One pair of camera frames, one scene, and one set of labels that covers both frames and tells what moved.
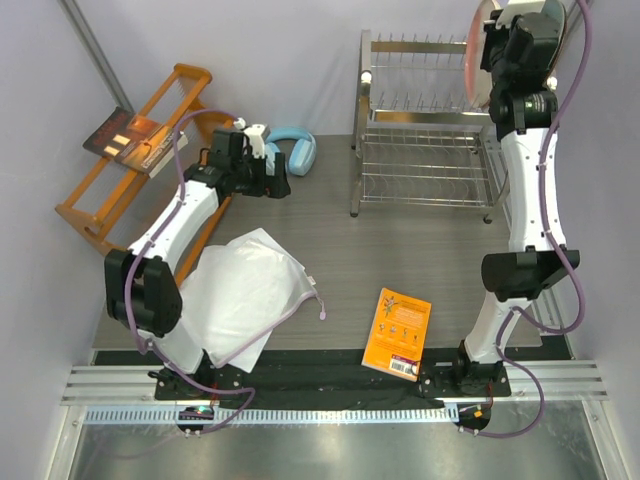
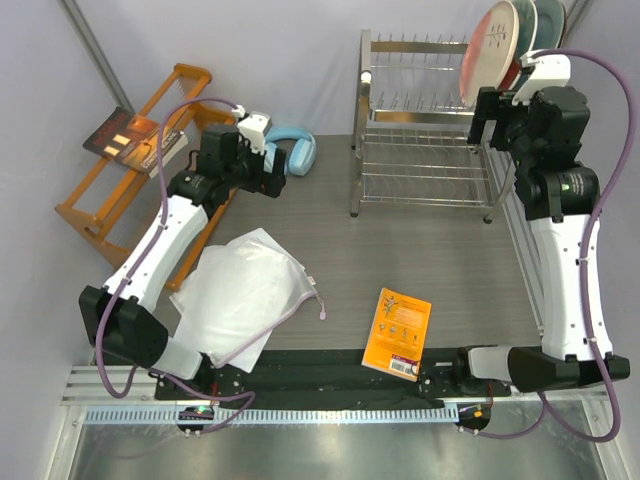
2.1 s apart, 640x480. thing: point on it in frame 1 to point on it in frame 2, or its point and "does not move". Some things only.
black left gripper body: [256, 182] does not move
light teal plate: [550, 26] does not move
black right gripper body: [495, 41] to [518, 119]
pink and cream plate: [478, 82] does not move
